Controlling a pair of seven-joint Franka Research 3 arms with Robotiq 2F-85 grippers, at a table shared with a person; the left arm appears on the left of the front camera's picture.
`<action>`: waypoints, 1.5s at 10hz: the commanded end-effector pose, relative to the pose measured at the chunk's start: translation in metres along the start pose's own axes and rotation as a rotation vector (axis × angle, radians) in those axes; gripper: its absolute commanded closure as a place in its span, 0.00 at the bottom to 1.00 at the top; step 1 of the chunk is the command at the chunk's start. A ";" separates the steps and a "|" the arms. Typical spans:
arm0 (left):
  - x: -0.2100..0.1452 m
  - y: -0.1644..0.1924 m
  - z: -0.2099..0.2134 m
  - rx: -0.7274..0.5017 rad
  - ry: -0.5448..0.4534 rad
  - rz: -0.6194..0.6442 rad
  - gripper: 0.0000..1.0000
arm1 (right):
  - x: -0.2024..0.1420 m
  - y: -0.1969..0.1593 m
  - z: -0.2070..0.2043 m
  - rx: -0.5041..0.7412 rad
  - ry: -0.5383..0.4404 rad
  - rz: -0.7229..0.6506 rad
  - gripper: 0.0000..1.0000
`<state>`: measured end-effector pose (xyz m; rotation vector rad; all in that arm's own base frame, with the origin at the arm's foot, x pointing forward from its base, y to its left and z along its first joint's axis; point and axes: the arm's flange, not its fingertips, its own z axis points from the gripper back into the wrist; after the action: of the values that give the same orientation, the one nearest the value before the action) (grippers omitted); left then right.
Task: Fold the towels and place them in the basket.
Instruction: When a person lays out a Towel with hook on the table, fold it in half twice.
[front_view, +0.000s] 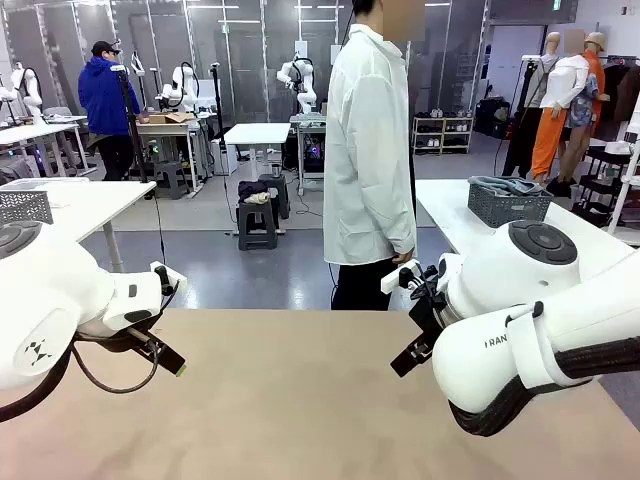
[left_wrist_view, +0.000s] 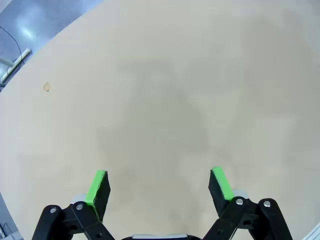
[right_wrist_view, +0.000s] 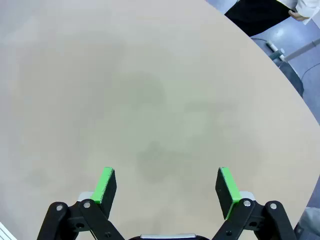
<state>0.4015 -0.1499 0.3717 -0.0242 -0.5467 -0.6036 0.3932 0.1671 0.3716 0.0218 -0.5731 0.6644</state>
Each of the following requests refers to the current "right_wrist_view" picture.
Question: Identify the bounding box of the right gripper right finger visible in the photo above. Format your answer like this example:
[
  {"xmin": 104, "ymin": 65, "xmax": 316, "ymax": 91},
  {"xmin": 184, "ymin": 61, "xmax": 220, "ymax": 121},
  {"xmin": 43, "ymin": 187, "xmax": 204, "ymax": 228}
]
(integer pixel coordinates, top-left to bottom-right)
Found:
[{"xmin": 211, "ymin": 166, "xmax": 298, "ymax": 240}]

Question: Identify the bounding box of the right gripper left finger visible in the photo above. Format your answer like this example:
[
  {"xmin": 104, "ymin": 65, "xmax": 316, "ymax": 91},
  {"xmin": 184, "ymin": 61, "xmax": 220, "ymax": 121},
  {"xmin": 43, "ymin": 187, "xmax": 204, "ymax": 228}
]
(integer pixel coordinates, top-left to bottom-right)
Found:
[{"xmin": 36, "ymin": 166, "xmax": 126, "ymax": 240}]

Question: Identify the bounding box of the person's left forearm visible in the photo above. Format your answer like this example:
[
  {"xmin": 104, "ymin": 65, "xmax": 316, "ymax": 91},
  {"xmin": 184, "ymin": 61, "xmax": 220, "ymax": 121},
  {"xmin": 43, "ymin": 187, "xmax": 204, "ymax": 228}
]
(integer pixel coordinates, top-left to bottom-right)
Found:
[{"xmin": 294, "ymin": 0, "xmax": 320, "ymax": 26}]

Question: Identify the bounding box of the person's left hand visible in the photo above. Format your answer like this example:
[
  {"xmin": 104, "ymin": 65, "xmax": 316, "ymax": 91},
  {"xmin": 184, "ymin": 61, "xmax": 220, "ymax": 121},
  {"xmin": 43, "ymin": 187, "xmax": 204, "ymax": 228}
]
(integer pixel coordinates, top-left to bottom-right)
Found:
[{"xmin": 288, "ymin": 9, "xmax": 310, "ymax": 22}]

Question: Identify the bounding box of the gray box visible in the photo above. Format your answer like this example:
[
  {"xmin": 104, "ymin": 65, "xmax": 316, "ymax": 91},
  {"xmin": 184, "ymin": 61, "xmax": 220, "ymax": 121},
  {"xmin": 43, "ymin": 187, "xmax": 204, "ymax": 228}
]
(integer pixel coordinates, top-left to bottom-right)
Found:
[{"xmin": 294, "ymin": 206, "xmax": 320, "ymax": 240}]

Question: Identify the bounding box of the white ribbed panel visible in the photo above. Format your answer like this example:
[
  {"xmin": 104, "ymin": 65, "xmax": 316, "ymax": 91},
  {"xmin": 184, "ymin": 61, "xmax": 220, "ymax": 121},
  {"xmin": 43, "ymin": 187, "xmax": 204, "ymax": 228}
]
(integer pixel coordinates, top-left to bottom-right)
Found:
[{"xmin": 0, "ymin": 221, "xmax": 17, "ymax": 240}]

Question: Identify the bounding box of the dark gray floor mat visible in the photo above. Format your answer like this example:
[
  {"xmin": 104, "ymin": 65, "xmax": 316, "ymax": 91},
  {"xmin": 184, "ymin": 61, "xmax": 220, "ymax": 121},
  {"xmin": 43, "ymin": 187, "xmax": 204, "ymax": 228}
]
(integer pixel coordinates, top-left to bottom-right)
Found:
[{"xmin": 276, "ymin": 61, "xmax": 305, "ymax": 98}]

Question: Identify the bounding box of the person in white coat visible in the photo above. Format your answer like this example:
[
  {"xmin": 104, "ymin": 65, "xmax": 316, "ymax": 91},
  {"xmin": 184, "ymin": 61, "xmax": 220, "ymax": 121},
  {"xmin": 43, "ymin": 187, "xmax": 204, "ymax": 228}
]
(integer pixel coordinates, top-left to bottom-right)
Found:
[{"xmin": 224, "ymin": 0, "xmax": 299, "ymax": 38}]

